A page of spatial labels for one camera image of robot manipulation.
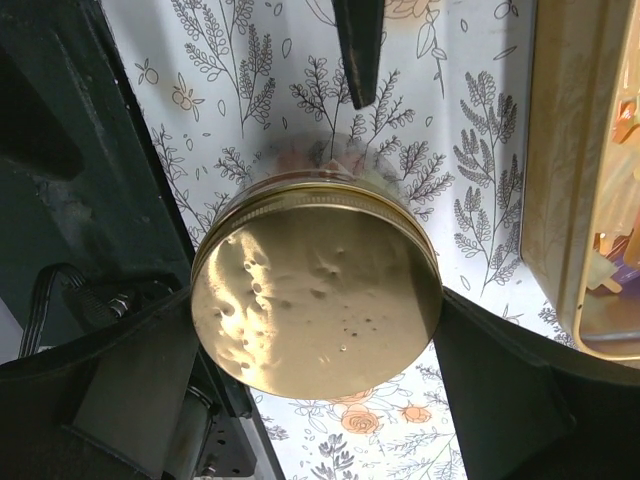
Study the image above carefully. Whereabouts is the gold jar lid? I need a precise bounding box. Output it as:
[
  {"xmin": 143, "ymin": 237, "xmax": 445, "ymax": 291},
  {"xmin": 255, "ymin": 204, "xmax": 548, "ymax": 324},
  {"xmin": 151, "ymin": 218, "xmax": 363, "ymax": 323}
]
[{"xmin": 191, "ymin": 183, "xmax": 443, "ymax": 400}]

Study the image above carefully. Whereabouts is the clear glass jar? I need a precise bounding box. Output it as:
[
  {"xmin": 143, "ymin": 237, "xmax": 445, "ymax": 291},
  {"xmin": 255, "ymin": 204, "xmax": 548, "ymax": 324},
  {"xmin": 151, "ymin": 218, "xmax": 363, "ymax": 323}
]
[{"xmin": 241, "ymin": 131, "xmax": 405, "ymax": 203}]

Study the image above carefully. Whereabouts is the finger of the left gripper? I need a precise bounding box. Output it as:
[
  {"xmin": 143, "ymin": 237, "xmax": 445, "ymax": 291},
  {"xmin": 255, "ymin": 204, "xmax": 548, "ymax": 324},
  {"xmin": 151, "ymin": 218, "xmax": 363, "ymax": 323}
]
[{"xmin": 332, "ymin": 0, "xmax": 385, "ymax": 110}]

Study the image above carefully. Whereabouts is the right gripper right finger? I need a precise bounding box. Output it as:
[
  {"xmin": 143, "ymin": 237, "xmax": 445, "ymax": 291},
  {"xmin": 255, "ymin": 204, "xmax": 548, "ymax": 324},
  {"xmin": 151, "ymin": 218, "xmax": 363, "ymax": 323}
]
[{"xmin": 434, "ymin": 290, "xmax": 639, "ymax": 479}]

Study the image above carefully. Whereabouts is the floral table mat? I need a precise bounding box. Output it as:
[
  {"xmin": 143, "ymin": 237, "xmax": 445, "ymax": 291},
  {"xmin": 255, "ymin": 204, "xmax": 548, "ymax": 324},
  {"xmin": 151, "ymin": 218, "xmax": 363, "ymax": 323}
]
[{"xmin": 99, "ymin": 0, "xmax": 581, "ymax": 480}]

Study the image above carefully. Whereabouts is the tin of popsicle candies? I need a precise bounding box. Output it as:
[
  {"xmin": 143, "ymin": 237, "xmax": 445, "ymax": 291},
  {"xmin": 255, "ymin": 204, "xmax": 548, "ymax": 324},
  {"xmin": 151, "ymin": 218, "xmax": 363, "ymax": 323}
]
[{"xmin": 521, "ymin": 1, "xmax": 639, "ymax": 367}]

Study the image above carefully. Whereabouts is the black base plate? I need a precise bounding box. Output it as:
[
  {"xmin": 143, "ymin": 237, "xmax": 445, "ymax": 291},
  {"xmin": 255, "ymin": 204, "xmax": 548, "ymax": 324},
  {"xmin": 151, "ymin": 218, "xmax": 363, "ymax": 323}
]
[{"xmin": 1, "ymin": 1, "xmax": 283, "ymax": 479}]

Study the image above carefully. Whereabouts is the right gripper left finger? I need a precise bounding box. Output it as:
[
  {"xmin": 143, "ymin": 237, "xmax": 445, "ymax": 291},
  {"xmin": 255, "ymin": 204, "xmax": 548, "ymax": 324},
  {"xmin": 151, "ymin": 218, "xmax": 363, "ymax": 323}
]
[{"xmin": 1, "ymin": 289, "xmax": 199, "ymax": 479}]

